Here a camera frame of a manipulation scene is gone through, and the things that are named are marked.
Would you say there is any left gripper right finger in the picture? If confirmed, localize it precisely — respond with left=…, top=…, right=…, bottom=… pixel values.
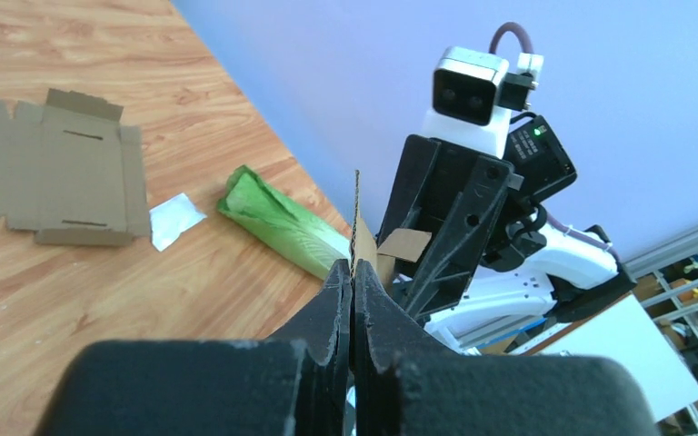
left=354, top=260, right=658, bottom=435

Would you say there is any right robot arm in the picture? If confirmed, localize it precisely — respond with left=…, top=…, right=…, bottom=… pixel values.
left=377, top=112, right=635, bottom=350

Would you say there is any cardboard box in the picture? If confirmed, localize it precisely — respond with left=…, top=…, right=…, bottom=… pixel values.
left=0, top=88, right=152, bottom=246
left=351, top=170, right=432, bottom=294

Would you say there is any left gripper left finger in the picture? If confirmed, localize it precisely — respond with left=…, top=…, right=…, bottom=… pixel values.
left=35, top=260, right=351, bottom=435

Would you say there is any green napa cabbage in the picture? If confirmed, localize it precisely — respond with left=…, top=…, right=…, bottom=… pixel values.
left=216, top=165, right=350, bottom=279

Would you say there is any small white plastic packet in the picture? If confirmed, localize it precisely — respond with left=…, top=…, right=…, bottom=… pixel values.
left=149, top=193, right=207, bottom=252

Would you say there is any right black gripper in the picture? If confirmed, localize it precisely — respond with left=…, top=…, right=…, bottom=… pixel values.
left=377, top=134, right=522, bottom=320

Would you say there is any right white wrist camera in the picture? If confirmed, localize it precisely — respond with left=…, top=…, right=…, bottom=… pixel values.
left=420, top=46, right=544, bottom=158

